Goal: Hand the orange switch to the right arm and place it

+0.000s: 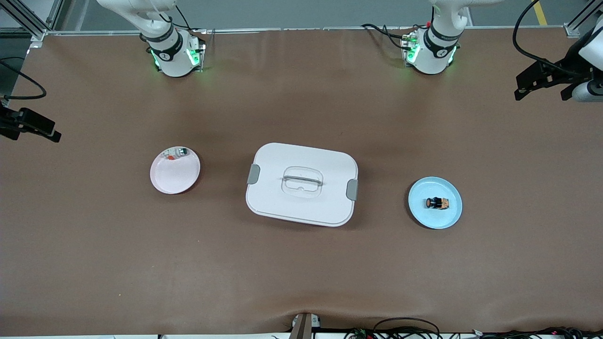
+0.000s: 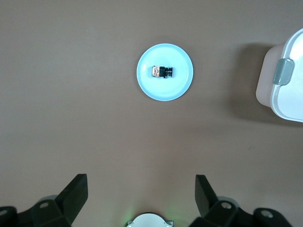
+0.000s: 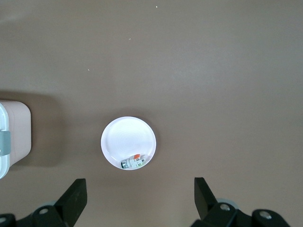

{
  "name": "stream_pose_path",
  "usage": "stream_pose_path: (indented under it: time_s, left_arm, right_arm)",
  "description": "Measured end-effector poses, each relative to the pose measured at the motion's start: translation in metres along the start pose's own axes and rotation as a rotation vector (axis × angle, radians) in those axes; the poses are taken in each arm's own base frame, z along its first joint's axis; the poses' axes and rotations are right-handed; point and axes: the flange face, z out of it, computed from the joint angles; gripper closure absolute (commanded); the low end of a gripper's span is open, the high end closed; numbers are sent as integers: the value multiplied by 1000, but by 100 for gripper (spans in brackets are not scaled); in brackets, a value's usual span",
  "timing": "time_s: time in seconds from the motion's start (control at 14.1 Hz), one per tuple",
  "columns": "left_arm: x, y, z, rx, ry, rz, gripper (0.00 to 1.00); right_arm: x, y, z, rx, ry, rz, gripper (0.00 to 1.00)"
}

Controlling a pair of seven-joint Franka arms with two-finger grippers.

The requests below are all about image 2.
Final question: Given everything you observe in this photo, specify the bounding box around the white lidded storage box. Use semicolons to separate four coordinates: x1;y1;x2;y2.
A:
255;28;303;123

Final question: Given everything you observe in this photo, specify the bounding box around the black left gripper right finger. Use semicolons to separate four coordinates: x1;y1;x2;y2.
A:
189;174;292;227

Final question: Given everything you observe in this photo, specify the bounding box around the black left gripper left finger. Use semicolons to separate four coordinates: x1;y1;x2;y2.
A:
0;174;89;227

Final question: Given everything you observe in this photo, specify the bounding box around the brown table mat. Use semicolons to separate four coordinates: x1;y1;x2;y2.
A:
0;0;303;227

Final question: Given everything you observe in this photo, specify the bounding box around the light blue round plate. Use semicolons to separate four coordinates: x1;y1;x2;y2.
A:
136;43;194;102

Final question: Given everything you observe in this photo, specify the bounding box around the orange push-button switch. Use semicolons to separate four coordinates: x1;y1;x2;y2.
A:
150;65;175;79

